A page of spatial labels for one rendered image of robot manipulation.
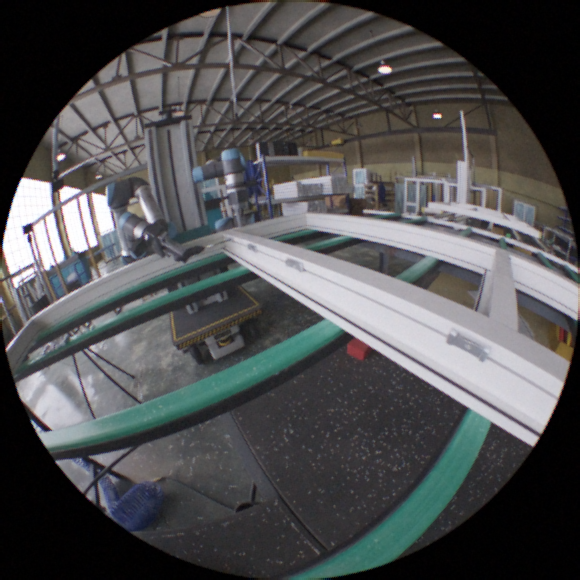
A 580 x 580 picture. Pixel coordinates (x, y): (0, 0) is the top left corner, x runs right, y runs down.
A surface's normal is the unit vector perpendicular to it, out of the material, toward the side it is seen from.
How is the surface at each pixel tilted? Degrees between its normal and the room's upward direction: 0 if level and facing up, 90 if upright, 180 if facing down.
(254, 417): 0
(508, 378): 90
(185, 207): 90
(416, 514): 0
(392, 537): 0
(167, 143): 90
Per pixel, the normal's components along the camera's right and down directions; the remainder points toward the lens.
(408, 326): -0.83, 0.35
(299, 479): -0.12, -0.88
